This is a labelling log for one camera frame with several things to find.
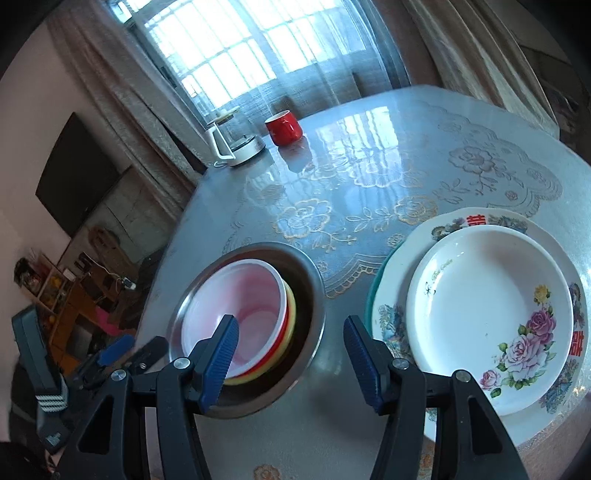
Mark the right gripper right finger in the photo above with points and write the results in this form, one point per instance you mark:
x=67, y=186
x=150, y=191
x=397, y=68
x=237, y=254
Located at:
x=471, y=440

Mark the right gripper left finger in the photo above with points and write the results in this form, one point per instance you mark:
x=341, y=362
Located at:
x=110, y=441

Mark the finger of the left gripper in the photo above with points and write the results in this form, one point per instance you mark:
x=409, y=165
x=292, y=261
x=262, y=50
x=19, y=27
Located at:
x=147, y=356
x=92, y=369

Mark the large steel bowl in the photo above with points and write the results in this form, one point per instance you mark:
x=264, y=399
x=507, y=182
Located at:
x=305, y=280

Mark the yellow bowl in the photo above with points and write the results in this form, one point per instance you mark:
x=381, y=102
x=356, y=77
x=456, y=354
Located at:
x=279, y=349

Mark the red plastic bowl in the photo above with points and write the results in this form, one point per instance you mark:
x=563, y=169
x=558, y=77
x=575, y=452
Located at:
x=253, y=292

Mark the white plate with roses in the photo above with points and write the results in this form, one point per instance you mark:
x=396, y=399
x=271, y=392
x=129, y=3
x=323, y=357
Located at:
x=492, y=301

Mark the black television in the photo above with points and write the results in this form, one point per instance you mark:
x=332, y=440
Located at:
x=76, y=177

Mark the large floral rimmed plate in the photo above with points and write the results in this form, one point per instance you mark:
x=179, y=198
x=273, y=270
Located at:
x=385, y=315

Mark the white glass electric kettle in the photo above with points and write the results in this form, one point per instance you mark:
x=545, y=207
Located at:
x=232, y=138

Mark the lace tablecloth with clear cover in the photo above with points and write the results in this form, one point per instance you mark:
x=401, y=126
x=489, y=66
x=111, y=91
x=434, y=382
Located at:
x=369, y=180

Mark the red mug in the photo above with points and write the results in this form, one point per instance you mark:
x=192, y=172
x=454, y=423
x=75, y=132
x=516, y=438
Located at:
x=284, y=128

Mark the sheer window curtain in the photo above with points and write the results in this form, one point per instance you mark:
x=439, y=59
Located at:
x=263, y=57

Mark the beige curtain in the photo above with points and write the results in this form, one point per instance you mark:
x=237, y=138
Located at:
x=465, y=47

